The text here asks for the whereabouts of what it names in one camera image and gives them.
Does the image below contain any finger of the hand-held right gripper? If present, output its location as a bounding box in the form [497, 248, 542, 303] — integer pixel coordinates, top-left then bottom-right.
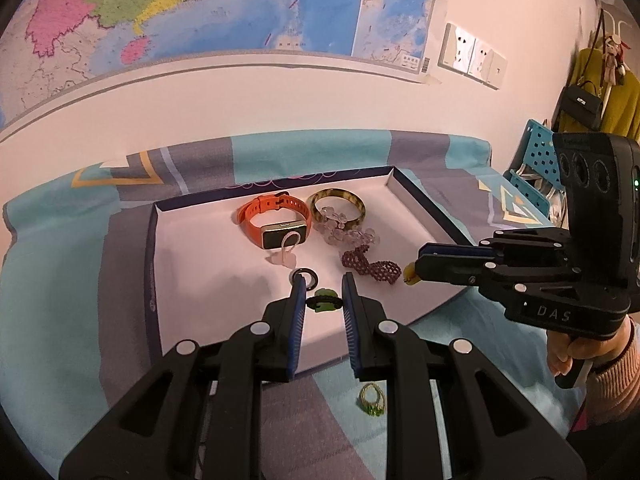
[422, 226, 582, 274]
[415, 255, 577, 302]

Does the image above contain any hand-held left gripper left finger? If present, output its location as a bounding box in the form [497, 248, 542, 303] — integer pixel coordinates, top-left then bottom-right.
[59, 275, 307, 480]

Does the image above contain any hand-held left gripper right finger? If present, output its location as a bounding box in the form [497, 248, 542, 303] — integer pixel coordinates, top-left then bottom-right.
[341, 272, 586, 480]

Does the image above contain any green stone ring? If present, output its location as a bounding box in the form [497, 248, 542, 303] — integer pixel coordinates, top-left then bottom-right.
[306, 287, 346, 314]

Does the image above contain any maroon bead bracelet yellow bead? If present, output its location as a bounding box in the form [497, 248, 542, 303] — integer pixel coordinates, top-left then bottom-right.
[340, 244, 422, 287]

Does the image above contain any pink bead bracelet with charm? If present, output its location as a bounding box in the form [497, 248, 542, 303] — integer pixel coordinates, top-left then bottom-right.
[265, 232, 304, 269]

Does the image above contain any clear crystal bead bracelet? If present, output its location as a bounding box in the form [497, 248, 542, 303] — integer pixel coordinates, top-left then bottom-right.
[312, 205, 382, 250]

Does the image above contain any navy box with white inside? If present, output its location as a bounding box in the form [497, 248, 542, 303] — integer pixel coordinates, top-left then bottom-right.
[144, 166, 475, 376]

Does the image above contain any person's right forearm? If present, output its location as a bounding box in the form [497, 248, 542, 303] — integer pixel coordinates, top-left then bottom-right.
[575, 340, 640, 432]

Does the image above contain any person's right hand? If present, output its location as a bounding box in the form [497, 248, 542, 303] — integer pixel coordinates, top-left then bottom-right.
[546, 316, 635, 377]

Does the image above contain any blue perforated plastic stool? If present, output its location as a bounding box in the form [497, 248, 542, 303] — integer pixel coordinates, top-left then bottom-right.
[502, 119, 567, 222]

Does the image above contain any black handbag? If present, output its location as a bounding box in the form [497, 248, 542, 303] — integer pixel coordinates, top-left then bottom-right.
[555, 80, 609, 131]

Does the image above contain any yellow hanging garment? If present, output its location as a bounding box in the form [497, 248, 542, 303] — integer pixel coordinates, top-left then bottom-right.
[552, 47, 640, 141]

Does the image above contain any orange smartwatch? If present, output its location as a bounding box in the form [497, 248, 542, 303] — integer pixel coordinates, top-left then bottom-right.
[236, 192, 314, 250]

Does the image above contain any tortoiseshell bangle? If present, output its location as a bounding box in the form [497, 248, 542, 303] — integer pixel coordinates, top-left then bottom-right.
[306, 187, 367, 234]

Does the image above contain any small hanging doll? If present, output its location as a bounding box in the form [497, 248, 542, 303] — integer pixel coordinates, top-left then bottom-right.
[600, 35, 629, 86]

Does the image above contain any white coat rack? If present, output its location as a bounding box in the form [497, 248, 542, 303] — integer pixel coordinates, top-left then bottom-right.
[595, 7, 624, 47]

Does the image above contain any person's dark clothing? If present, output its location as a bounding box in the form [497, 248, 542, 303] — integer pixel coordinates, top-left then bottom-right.
[565, 412, 626, 480]

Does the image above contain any teal and grey patterned blanket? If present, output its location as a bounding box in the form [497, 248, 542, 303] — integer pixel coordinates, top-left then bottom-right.
[0, 130, 591, 480]

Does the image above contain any black ring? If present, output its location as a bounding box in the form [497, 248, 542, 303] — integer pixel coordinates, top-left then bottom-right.
[290, 267, 320, 291]

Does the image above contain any gold ring with green stones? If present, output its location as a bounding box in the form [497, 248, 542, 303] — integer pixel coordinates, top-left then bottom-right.
[357, 382, 387, 419]

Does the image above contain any white wall socket plate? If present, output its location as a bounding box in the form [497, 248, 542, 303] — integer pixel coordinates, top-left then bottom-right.
[485, 50, 509, 91]
[467, 37, 496, 81]
[437, 22, 476, 74]

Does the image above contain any colourful wall map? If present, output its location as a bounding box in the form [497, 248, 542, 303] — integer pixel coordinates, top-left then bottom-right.
[0, 0, 443, 133]

